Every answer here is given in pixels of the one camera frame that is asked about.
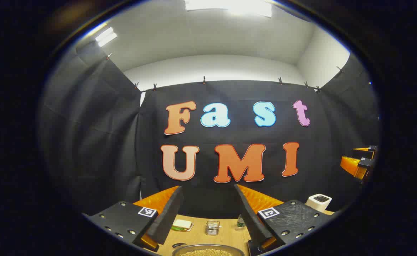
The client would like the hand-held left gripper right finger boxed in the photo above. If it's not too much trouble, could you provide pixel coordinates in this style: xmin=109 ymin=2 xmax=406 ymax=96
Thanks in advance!
xmin=234 ymin=184 xmax=337 ymax=256

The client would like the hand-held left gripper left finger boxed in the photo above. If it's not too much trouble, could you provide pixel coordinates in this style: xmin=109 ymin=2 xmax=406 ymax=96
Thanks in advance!
xmin=82 ymin=186 xmax=184 ymax=253

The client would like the stainless steel pot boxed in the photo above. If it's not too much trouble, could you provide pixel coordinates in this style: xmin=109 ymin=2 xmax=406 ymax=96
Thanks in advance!
xmin=172 ymin=243 xmax=245 ymax=256

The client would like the pile of soybeans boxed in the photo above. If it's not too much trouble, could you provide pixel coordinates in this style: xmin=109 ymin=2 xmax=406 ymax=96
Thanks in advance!
xmin=182 ymin=249 xmax=234 ymax=256

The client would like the sandwich with lettuce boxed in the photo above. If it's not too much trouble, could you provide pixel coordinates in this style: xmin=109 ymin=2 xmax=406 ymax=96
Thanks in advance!
xmin=172 ymin=219 xmax=194 ymax=232

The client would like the white toaster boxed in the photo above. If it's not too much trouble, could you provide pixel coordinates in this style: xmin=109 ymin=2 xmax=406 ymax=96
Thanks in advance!
xmin=305 ymin=194 xmax=332 ymax=213

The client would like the row of black cloth clips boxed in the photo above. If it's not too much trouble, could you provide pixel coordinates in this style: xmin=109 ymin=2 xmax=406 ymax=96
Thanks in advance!
xmin=105 ymin=53 xmax=345 ymax=94

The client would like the small ceiling light panel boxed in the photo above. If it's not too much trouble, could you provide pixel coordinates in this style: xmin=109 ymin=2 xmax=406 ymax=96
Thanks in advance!
xmin=95 ymin=27 xmax=118 ymax=47

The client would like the large ceiling light panel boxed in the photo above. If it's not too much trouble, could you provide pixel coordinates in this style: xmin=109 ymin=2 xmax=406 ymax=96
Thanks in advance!
xmin=184 ymin=0 xmax=273 ymax=17

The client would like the metal wire basket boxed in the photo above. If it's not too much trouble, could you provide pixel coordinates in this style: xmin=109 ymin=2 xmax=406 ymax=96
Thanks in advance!
xmin=205 ymin=220 xmax=221 ymax=236

